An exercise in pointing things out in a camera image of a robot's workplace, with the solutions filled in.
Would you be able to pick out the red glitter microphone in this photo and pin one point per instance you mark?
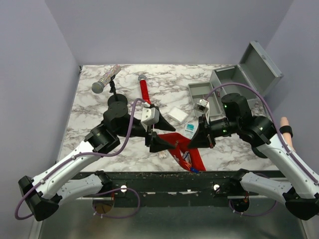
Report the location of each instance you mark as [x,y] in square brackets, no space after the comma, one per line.
[144,89]

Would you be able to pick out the white gauze pack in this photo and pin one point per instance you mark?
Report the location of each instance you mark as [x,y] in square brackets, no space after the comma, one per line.
[177,115]

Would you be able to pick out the red first aid pouch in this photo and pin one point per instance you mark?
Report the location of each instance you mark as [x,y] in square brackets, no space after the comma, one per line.
[186,157]

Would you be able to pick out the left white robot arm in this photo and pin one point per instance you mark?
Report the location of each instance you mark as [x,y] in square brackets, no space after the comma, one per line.
[45,192]

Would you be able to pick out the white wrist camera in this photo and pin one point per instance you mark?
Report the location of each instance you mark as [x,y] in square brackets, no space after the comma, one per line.
[202,106]
[150,116]

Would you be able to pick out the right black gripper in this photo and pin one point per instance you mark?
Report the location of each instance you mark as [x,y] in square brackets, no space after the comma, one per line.
[200,140]

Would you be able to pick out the grey plastic tray insert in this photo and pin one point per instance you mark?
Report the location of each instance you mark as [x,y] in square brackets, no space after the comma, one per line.
[199,91]

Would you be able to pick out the grey metal case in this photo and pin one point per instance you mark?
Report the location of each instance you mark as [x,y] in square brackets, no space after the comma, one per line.
[255,69]

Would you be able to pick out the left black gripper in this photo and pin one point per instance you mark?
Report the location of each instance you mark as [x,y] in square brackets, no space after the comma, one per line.
[157,144]

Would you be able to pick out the black mounting rail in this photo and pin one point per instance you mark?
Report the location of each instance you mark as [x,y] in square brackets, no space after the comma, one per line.
[156,189]

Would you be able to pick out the cotton swab pack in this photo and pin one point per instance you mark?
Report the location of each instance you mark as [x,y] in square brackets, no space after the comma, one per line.
[162,154]

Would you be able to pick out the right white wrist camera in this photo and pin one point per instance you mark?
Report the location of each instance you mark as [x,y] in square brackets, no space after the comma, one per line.
[202,106]

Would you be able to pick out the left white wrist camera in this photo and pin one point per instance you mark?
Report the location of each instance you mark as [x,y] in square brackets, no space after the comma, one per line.
[150,116]

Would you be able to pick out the silver glitter microphone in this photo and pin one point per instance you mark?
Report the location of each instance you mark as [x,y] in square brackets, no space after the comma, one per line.
[98,87]

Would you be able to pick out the teal gauze dressing packet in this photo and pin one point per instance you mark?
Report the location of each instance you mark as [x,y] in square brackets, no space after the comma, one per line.
[190,130]

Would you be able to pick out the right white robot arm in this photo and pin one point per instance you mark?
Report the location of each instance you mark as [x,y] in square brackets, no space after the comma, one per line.
[300,194]

